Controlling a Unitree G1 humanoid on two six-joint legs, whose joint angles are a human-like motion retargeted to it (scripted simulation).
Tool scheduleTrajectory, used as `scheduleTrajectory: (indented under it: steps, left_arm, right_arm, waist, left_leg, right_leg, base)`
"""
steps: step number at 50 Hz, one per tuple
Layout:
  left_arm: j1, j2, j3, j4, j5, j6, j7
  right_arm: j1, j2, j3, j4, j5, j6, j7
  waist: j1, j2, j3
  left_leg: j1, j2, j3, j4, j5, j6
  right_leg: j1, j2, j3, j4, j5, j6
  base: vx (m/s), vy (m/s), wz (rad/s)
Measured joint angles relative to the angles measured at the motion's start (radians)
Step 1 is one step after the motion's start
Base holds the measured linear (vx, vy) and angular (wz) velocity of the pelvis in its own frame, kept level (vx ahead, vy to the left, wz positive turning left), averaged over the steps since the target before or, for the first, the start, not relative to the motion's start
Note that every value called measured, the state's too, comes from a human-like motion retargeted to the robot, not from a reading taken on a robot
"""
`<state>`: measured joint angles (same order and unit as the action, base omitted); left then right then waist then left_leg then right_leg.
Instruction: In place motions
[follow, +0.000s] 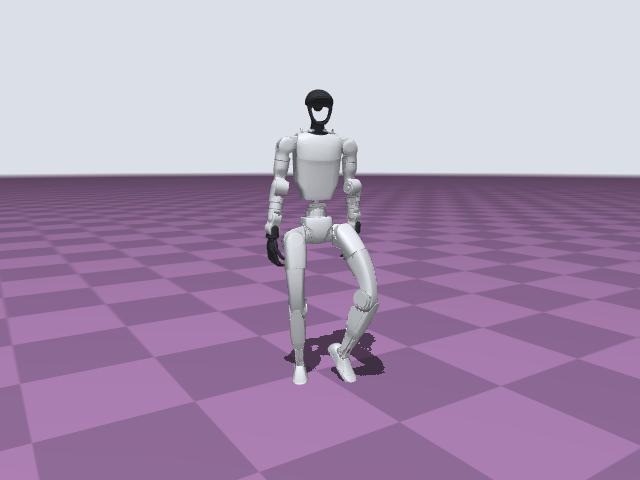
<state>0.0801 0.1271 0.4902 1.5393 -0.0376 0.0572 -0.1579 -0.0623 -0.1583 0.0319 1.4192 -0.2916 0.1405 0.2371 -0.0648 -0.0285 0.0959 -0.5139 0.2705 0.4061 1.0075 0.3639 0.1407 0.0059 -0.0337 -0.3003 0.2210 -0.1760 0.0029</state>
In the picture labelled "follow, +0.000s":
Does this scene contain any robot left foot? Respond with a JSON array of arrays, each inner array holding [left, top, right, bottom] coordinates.
[[328, 343, 357, 383]]

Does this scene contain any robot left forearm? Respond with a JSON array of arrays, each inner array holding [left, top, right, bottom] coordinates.
[[345, 191, 361, 229]]

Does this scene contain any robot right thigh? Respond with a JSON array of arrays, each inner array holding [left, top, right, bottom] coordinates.
[[282, 226, 307, 317]]

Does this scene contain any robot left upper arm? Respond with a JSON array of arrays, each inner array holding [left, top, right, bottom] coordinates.
[[340, 137, 362, 195]]

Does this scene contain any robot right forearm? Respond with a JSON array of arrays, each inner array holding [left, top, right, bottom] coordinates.
[[265, 179, 284, 235]]

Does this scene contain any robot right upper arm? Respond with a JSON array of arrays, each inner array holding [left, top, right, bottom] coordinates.
[[273, 136, 297, 196]]

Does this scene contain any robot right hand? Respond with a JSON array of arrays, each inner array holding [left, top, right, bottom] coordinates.
[[266, 225, 285, 266]]

